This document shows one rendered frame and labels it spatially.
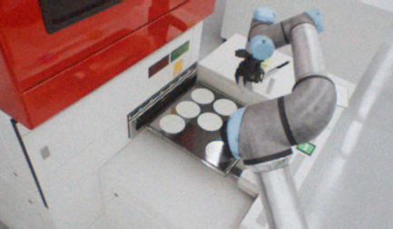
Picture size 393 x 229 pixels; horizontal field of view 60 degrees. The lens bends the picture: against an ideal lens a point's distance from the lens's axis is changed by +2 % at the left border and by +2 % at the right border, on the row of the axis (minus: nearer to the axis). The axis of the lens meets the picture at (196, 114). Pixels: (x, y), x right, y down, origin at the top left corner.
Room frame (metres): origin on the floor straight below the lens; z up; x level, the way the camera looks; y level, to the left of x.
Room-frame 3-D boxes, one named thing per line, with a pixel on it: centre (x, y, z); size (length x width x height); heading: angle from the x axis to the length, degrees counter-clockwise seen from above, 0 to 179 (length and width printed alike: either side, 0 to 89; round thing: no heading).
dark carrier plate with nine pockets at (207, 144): (0.94, -0.06, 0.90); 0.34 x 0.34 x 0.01; 61
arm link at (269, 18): (1.04, -0.18, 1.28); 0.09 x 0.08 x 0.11; 178
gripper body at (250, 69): (1.04, -0.18, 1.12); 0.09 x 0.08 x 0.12; 21
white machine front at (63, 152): (0.88, 0.23, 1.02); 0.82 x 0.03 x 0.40; 151
